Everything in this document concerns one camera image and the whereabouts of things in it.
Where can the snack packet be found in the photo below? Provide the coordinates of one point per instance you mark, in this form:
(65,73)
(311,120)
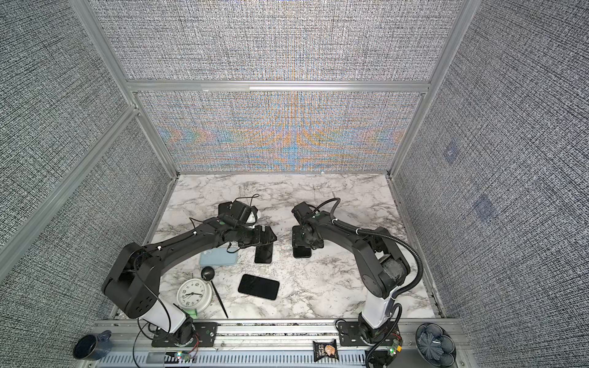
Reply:
(325,350)

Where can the dark blue mug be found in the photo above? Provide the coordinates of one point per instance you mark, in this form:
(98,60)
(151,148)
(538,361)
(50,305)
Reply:
(93,346)

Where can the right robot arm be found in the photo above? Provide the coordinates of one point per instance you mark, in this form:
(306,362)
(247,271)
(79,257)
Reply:
(388,266)

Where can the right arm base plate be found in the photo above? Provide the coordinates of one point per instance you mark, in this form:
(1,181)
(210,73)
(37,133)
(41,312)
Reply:
(358,334)

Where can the white alarm clock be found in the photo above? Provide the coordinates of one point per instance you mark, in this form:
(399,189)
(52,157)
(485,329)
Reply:
(194,295)

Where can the black phone lying front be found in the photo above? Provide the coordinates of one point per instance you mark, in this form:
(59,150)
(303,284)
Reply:
(259,287)

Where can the light blue phone case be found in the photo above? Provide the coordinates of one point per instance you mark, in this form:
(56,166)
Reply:
(217,257)

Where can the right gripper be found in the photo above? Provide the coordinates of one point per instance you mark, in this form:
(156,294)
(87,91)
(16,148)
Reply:
(317,244)

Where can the bowl of dark capsules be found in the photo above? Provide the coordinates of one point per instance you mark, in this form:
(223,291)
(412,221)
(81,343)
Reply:
(435,345)

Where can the black ladle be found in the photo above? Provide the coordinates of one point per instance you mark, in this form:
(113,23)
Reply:
(208,274)

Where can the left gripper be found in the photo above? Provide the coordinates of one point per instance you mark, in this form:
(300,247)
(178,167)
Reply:
(260,239)

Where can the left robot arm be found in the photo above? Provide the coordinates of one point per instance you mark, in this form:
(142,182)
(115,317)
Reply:
(133,283)

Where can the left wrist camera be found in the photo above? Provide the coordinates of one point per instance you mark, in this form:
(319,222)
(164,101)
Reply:
(238,213)

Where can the black phone upright centre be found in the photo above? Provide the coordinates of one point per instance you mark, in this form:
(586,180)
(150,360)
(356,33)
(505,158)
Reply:
(264,254)

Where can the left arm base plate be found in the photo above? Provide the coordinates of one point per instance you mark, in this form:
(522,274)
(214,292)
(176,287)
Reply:
(201,333)

